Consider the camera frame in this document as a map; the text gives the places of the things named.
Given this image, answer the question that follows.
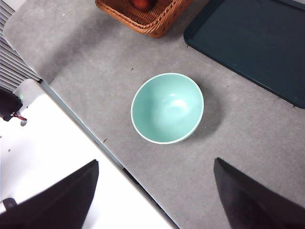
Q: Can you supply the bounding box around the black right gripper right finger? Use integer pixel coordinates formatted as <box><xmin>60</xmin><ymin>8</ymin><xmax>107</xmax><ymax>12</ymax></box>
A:
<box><xmin>213</xmin><ymin>157</ymin><xmax>305</xmax><ymax>229</ymax></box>

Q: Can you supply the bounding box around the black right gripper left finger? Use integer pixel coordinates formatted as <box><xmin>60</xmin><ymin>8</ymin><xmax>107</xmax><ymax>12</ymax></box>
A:
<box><xmin>0</xmin><ymin>159</ymin><xmax>99</xmax><ymax>229</ymax></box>

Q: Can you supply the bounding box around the teal ceramic bowl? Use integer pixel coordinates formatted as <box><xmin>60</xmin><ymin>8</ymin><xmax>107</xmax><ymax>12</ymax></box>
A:
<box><xmin>130</xmin><ymin>73</ymin><xmax>205</xmax><ymax>145</ymax></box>

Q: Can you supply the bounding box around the dark red plum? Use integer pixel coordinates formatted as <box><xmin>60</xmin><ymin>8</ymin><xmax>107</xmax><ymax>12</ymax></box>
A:
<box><xmin>130</xmin><ymin>0</ymin><xmax>158</xmax><ymax>11</ymax></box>

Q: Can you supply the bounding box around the white platform surface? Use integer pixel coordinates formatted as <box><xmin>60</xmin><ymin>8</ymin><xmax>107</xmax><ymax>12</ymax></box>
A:
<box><xmin>0</xmin><ymin>78</ymin><xmax>181</xmax><ymax>229</ymax></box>

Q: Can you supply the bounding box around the black mounted device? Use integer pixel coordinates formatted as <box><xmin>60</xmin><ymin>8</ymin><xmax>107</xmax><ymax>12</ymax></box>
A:
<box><xmin>0</xmin><ymin>87</ymin><xmax>24</xmax><ymax>122</ymax></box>

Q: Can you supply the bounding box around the grey ribbed panel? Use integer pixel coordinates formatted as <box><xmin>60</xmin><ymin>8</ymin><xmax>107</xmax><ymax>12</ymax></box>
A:
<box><xmin>0</xmin><ymin>0</ymin><xmax>41</xmax><ymax>93</ymax></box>

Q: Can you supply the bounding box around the dark rectangular tray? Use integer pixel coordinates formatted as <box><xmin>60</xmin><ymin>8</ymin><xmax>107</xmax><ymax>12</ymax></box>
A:
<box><xmin>183</xmin><ymin>0</ymin><xmax>305</xmax><ymax>109</ymax></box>

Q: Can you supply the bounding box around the brown wicker basket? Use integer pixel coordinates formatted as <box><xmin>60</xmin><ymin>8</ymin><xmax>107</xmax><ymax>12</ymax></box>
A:
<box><xmin>94</xmin><ymin>0</ymin><xmax>195</xmax><ymax>38</ymax></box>

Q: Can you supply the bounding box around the red wire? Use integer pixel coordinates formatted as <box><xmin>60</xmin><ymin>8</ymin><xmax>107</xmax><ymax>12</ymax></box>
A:
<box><xmin>10</xmin><ymin>112</ymin><xmax>28</xmax><ymax>121</ymax></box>

